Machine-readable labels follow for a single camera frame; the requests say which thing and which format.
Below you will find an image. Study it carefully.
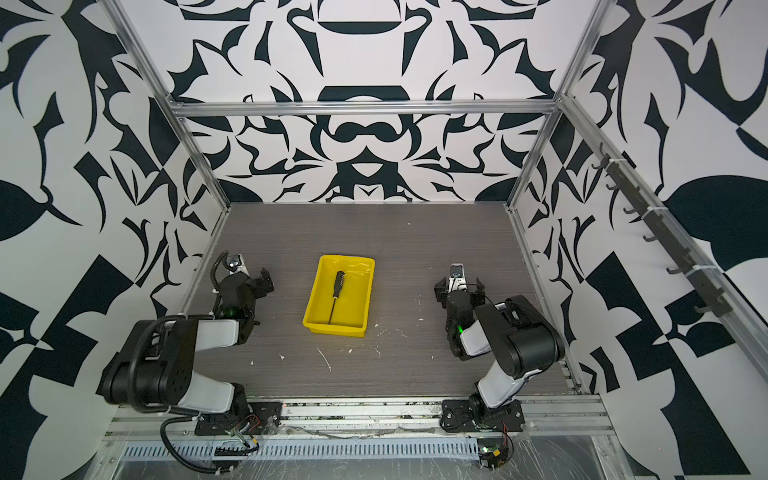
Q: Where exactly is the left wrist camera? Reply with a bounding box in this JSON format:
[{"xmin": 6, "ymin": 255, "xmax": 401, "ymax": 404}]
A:
[{"xmin": 225, "ymin": 254, "xmax": 248, "ymax": 275}]

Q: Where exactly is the black yellow screwdriver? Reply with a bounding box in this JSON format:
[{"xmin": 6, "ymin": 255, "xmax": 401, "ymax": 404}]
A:
[{"xmin": 327, "ymin": 270, "xmax": 346, "ymax": 325}]

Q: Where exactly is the aluminium frame crossbar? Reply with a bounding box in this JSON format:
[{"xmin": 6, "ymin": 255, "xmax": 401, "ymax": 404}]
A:
[{"xmin": 170, "ymin": 99, "xmax": 556, "ymax": 118}]

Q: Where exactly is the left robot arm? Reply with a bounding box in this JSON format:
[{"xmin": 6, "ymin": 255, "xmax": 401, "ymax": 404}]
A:
[{"xmin": 97, "ymin": 268, "xmax": 274, "ymax": 414}]

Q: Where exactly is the yellow plastic bin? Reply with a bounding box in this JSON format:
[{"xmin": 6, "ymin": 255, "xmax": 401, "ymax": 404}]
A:
[{"xmin": 303, "ymin": 255, "xmax": 376, "ymax": 338}]

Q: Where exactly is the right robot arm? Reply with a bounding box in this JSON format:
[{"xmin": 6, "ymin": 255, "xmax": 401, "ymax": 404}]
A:
[{"xmin": 434, "ymin": 277, "xmax": 565, "ymax": 413}]

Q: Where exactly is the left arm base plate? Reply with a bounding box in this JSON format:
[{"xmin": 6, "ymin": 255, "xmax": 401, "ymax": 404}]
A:
[{"xmin": 194, "ymin": 401, "xmax": 283, "ymax": 436}]

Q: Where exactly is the black corrugated cable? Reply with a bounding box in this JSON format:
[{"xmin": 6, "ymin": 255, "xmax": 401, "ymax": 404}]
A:
[{"xmin": 158, "ymin": 416, "xmax": 244, "ymax": 475}]

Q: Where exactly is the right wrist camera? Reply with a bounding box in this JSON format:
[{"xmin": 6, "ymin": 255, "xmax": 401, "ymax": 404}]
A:
[{"xmin": 448, "ymin": 263, "xmax": 467, "ymax": 292}]

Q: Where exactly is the black wall hook rack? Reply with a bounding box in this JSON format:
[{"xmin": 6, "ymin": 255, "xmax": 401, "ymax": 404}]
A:
[{"xmin": 594, "ymin": 146, "xmax": 733, "ymax": 317}]

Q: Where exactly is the white slotted cable duct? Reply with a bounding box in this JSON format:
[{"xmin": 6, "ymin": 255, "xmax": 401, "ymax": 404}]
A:
[{"xmin": 119, "ymin": 437, "xmax": 481, "ymax": 462}]

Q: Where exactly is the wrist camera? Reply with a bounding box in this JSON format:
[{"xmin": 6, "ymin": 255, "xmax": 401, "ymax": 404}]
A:
[
  {"xmin": 448, "ymin": 263, "xmax": 467, "ymax": 292},
  {"xmin": 225, "ymin": 254, "xmax": 248, "ymax": 275}
]

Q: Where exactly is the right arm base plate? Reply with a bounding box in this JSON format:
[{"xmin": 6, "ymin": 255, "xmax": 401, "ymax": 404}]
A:
[{"xmin": 439, "ymin": 397, "xmax": 525, "ymax": 433}]

